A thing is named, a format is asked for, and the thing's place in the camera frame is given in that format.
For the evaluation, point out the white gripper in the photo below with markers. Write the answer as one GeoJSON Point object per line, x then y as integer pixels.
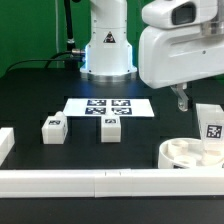
{"type": "Point", "coordinates": [174, 57]}

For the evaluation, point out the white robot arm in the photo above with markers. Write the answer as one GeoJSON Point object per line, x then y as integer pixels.
{"type": "Point", "coordinates": [109, 56]}

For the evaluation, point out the white marker sheet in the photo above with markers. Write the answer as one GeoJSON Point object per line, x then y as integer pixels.
{"type": "Point", "coordinates": [78, 107]}

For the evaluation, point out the white U-shaped fence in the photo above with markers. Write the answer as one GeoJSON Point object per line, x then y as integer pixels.
{"type": "Point", "coordinates": [110, 183]}

